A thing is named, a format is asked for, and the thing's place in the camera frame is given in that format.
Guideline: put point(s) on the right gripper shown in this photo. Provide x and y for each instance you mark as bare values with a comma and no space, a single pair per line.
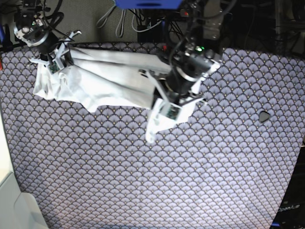
49,45

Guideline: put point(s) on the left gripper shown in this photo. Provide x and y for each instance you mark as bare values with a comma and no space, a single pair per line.
178,85

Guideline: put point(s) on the white T-shirt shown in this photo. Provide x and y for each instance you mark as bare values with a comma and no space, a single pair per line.
102,77

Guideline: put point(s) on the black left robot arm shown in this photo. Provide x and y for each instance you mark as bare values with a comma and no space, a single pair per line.
197,53

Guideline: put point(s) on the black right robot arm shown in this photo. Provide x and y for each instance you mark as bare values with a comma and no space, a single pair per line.
38,30

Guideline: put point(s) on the black triangular finger pad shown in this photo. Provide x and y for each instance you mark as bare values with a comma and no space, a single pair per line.
264,116

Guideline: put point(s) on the patterned blue table cloth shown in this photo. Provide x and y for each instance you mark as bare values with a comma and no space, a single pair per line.
223,169

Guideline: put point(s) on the black box with logo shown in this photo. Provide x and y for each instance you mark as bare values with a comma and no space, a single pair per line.
291,213

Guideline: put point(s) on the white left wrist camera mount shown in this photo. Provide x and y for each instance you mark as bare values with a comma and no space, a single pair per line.
162,107

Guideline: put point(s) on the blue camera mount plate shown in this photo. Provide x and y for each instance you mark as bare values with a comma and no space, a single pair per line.
148,4

